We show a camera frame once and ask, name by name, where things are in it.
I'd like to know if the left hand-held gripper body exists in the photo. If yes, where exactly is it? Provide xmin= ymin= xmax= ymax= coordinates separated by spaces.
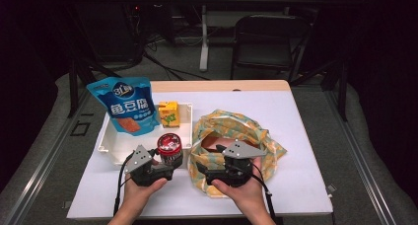
xmin=123 ymin=144 xmax=175 ymax=188

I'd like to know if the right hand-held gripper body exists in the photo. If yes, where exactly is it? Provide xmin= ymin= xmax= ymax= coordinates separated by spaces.
xmin=205 ymin=139 xmax=266 ymax=188

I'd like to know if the red packet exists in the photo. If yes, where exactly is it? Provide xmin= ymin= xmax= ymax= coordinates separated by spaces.
xmin=200 ymin=134 xmax=260 ymax=153

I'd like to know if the red-lidded dark jar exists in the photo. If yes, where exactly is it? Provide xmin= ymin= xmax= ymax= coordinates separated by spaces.
xmin=156 ymin=132 xmax=184 ymax=170

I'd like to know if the orange-slice print cloth bag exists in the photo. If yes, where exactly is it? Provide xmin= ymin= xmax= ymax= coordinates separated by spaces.
xmin=186 ymin=109 xmax=288 ymax=198

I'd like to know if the white plastic box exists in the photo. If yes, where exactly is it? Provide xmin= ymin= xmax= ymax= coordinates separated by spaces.
xmin=98 ymin=102 xmax=194 ymax=167

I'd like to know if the yellow juice carton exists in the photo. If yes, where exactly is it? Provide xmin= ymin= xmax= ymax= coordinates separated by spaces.
xmin=158 ymin=101 xmax=181 ymax=128

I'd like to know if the blue snack packet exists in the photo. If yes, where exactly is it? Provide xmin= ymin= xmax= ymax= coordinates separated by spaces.
xmin=86 ymin=76 xmax=161 ymax=137

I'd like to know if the person's left hand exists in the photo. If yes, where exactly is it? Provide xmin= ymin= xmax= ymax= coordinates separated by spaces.
xmin=122 ymin=176 xmax=169 ymax=213

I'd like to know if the person's right hand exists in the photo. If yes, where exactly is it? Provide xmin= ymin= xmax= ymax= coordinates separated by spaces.
xmin=211 ymin=157 xmax=264 ymax=213

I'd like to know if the white table mat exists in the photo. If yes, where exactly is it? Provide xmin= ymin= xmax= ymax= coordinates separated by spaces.
xmin=66 ymin=90 xmax=334 ymax=219

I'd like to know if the black folding chair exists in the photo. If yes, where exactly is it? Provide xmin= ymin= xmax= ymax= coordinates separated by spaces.
xmin=230 ymin=14 xmax=314 ymax=83

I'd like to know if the black metal stand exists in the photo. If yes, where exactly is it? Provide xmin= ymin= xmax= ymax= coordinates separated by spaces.
xmin=67 ymin=58 xmax=129 ymax=118
xmin=321 ymin=58 xmax=349 ymax=122

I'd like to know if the white desk leg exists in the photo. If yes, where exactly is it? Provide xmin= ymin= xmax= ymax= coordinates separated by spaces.
xmin=199 ymin=4 xmax=210 ymax=72

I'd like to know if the black equipment case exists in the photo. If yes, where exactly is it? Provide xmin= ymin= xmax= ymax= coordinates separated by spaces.
xmin=77 ymin=1 xmax=146 ymax=63

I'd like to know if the left hand-held gripper cable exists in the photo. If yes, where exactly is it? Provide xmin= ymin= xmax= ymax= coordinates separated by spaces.
xmin=112 ymin=152 xmax=136 ymax=217

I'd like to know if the hand-held gripper cable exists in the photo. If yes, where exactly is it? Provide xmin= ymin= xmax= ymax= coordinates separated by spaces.
xmin=250 ymin=172 xmax=278 ymax=223
xmin=112 ymin=152 xmax=136 ymax=217

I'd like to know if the right hand-held gripper cable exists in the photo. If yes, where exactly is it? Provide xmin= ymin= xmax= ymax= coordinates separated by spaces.
xmin=250 ymin=172 xmax=278 ymax=223

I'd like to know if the black floor cable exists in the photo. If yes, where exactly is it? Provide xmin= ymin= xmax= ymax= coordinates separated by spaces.
xmin=142 ymin=50 xmax=211 ymax=82

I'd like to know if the aluminium floor rail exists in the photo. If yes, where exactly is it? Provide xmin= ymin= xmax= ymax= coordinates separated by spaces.
xmin=0 ymin=86 xmax=97 ymax=225
xmin=323 ymin=90 xmax=400 ymax=225

